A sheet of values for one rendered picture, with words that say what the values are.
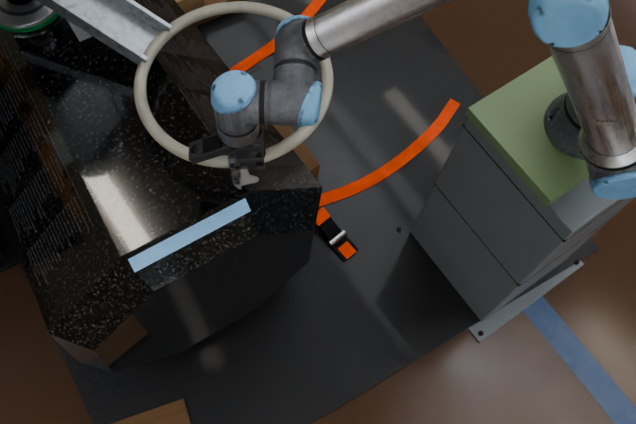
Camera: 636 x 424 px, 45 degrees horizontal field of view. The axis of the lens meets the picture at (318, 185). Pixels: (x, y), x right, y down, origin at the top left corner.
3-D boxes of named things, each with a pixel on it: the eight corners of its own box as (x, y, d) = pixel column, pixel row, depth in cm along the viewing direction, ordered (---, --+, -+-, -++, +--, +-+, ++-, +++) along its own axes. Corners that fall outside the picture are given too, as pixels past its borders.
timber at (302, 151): (318, 178, 278) (320, 164, 267) (291, 195, 275) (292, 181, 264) (271, 119, 287) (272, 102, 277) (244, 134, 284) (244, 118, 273)
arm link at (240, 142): (215, 138, 158) (215, 99, 162) (218, 150, 162) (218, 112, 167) (258, 136, 158) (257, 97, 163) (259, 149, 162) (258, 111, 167)
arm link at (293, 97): (323, 62, 153) (261, 61, 153) (321, 112, 148) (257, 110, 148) (322, 88, 161) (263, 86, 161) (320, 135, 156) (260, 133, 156)
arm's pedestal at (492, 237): (493, 161, 288) (578, 24, 211) (583, 265, 273) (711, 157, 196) (389, 229, 273) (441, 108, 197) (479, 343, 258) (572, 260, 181)
